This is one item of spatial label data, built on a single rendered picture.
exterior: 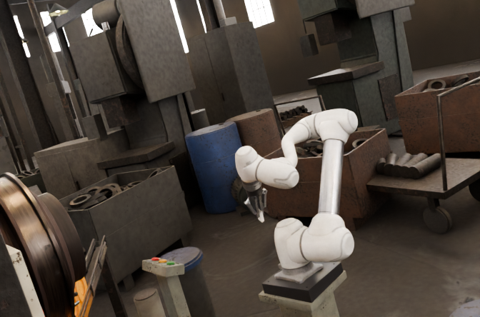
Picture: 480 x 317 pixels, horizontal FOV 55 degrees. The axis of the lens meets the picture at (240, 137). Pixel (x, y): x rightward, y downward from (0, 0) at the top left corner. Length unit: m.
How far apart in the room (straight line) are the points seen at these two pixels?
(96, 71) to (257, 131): 1.83
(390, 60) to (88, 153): 4.06
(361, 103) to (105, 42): 3.24
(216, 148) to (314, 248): 2.77
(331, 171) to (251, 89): 4.14
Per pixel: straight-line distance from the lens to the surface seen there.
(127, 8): 4.87
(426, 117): 4.85
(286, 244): 2.25
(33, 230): 1.27
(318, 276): 2.31
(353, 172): 3.54
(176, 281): 2.49
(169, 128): 5.35
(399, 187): 3.50
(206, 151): 4.79
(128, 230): 3.85
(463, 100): 4.69
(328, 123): 2.33
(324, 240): 2.15
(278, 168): 1.92
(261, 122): 5.09
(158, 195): 4.09
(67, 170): 5.84
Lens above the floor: 1.47
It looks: 9 degrees down
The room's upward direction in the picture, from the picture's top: 16 degrees counter-clockwise
